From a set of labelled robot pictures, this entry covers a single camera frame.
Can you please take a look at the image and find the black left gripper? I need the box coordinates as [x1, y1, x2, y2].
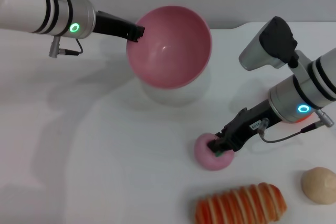
[93, 10, 146, 44]

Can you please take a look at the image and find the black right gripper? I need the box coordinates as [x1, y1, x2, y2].
[208, 99, 284, 156]

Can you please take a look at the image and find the pink toy peach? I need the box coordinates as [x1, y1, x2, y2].
[194, 132, 236, 172]

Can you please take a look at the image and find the pink plastic bowl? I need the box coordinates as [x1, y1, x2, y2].
[125, 5, 213, 90]

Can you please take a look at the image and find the orange striped bread loaf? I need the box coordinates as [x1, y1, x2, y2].
[194, 182, 287, 224]

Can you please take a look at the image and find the orange toy fruit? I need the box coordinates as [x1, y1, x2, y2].
[295, 113, 314, 124]

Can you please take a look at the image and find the beige round bun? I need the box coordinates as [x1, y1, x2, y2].
[300, 166, 336, 205]

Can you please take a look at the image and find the grey right arm cable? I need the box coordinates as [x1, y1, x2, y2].
[257, 110, 336, 143]

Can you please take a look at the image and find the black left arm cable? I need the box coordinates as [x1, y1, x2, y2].
[49, 36, 84, 58]

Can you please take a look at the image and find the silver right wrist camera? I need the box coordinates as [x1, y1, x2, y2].
[238, 16, 300, 71]

